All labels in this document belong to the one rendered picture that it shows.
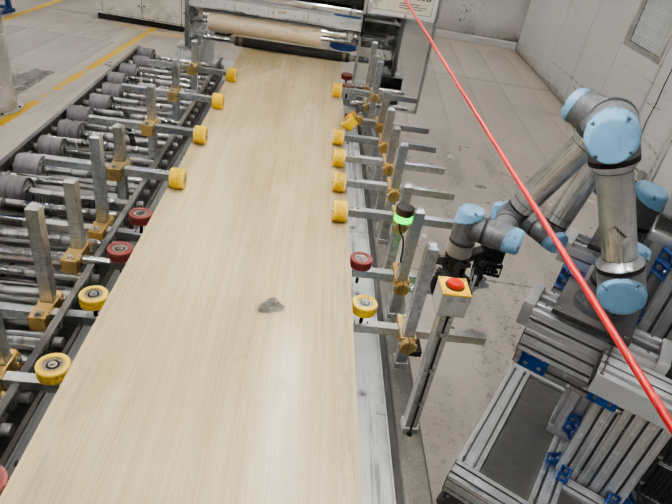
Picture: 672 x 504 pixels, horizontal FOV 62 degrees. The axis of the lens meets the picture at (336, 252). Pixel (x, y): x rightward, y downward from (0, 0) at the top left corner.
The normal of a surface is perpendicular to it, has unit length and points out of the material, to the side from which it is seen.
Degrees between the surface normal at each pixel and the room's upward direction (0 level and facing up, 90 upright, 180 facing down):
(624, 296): 97
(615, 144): 83
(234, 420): 0
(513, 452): 0
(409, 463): 0
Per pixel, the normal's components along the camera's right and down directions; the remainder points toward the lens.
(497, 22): -0.06, 0.55
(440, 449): 0.14, -0.83
